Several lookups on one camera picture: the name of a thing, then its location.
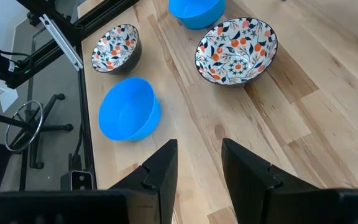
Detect floral mini bowl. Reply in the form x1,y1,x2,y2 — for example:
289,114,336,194
91,24,142,75
194,17,278,87

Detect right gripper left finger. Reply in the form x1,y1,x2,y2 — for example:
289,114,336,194
109,139,179,224

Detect black office chair base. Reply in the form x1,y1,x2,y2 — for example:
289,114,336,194
0,92,75,170

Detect white metal bracket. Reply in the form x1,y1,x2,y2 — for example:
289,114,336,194
38,14,84,72

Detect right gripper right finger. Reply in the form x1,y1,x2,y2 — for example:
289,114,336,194
221,138,338,224

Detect table-level camera mount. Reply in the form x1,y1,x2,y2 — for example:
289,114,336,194
60,169,95,191

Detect blue plastic mini bowl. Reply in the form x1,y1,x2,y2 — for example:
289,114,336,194
98,77,162,142
168,0,226,30

